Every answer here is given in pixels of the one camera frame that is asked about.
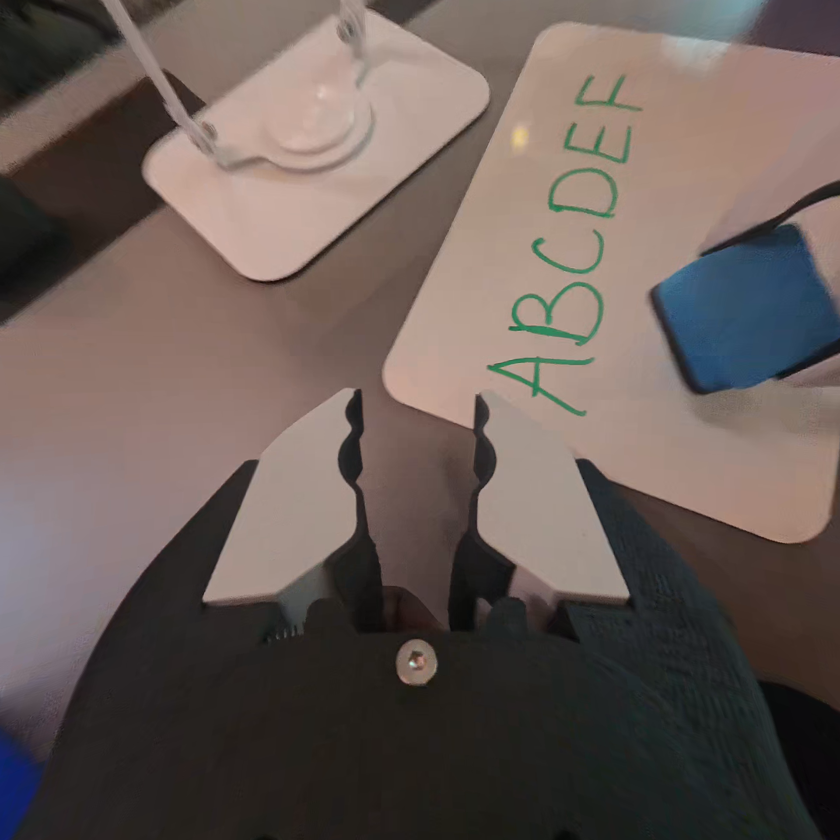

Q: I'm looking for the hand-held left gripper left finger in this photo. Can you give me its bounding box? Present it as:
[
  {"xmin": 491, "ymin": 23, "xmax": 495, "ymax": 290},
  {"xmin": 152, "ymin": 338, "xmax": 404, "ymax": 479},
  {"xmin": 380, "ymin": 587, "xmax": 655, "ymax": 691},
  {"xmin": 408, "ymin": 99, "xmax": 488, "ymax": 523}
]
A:
[{"xmin": 204, "ymin": 388, "xmax": 383, "ymax": 631}]

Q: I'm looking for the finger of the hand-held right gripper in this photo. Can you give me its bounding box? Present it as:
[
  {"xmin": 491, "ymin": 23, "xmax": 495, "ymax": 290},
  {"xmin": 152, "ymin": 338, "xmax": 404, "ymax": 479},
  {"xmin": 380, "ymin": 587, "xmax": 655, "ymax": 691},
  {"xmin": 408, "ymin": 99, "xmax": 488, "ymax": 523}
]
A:
[
  {"xmin": 772, "ymin": 346, "xmax": 840, "ymax": 396},
  {"xmin": 703, "ymin": 122, "xmax": 840, "ymax": 258}
]

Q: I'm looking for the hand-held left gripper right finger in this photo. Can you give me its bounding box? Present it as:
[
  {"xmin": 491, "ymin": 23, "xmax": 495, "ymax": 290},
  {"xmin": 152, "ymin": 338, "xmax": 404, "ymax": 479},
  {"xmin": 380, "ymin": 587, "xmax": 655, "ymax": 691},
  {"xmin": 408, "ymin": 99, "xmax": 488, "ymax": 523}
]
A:
[{"xmin": 449, "ymin": 392, "xmax": 631, "ymax": 631}]

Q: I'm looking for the blue whiteboard eraser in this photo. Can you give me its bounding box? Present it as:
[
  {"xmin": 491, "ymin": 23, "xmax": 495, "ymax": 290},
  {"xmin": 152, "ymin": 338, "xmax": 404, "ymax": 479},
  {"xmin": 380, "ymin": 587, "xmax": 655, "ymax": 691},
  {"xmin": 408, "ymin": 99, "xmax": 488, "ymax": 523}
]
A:
[{"xmin": 650, "ymin": 224, "xmax": 840, "ymax": 396}]

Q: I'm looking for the white whiteboard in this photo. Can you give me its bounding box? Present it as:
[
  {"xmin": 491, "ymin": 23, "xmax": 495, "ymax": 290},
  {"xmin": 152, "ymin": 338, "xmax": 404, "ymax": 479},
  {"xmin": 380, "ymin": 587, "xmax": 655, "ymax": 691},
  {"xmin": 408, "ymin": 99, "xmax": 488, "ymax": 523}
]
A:
[{"xmin": 384, "ymin": 23, "xmax": 840, "ymax": 546}]

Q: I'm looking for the small blue blurred object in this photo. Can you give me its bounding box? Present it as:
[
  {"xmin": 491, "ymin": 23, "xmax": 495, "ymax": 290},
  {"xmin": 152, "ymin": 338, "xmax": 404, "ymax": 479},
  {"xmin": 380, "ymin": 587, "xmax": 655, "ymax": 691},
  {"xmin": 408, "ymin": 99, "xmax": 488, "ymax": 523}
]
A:
[{"xmin": 0, "ymin": 735, "xmax": 42, "ymax": 840}]

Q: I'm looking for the white table sign stand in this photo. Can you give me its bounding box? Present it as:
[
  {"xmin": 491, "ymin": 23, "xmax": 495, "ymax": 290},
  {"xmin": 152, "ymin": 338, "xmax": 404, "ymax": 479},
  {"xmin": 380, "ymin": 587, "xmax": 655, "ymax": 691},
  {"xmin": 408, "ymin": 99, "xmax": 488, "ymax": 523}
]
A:
[{"xmin": 99, "ymin": 0, "xmax": 492, "ymax": 283}]

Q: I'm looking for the black boxy object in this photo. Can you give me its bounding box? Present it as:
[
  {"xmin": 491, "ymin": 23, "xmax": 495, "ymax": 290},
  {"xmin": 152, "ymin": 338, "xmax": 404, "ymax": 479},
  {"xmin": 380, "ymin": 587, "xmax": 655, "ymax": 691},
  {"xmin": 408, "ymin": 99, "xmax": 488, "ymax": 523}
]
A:
[{"xmin": 0, "ymin": 178, "xmax": 61, "ymax": 292}]

